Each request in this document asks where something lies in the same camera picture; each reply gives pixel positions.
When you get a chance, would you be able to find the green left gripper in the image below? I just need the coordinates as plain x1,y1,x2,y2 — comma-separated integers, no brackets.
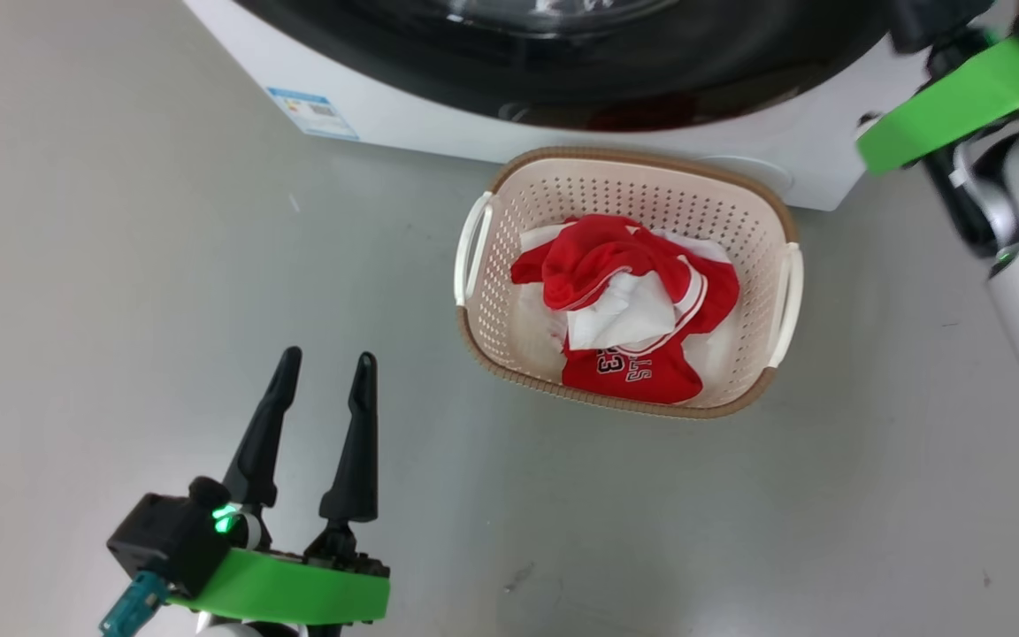
165,346,391,625

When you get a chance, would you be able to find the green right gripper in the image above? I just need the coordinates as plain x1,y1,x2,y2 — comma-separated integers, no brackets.
856,0,1019,257

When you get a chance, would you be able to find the washing machine door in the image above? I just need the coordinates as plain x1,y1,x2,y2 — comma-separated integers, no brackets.
231,0,895,134

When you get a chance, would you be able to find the red and white jersey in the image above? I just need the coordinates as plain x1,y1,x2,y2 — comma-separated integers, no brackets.
509,213,740,406

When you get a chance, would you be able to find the cream basket with brown rim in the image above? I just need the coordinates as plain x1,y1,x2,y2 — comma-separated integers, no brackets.
454,146,805,420

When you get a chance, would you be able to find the white washing machine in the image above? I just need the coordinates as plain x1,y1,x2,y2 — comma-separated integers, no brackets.
182,0,1019,213

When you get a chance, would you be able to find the round white filter cover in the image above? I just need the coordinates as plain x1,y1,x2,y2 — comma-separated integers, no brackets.
695,155,795,197

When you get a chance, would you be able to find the blue energy label sticker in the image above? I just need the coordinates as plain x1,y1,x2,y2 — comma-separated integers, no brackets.
265,86,361,142

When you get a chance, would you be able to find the teal left camera connector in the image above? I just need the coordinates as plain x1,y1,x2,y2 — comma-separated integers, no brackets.
99,571,170,637

